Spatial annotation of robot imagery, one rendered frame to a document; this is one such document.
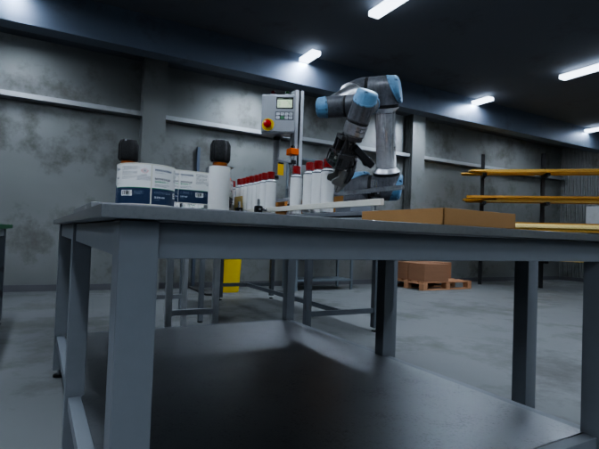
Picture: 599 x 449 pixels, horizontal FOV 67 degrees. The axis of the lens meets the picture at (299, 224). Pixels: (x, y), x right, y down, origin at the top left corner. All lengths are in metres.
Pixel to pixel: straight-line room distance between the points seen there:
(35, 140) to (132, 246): 5.81
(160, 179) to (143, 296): 0.96
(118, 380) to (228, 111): 6.43
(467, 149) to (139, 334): 9.42
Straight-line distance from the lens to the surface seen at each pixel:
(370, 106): 1.52
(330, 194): 1.68
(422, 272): 7.56
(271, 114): 2.26
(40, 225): 6.44
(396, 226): 0.94
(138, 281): 0.75
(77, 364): 1.79
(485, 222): 1.19
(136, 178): 1.66
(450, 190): 9.49
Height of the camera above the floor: 0.79
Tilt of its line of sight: 1 degrees up
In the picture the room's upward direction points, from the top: 2 degrees clockwise
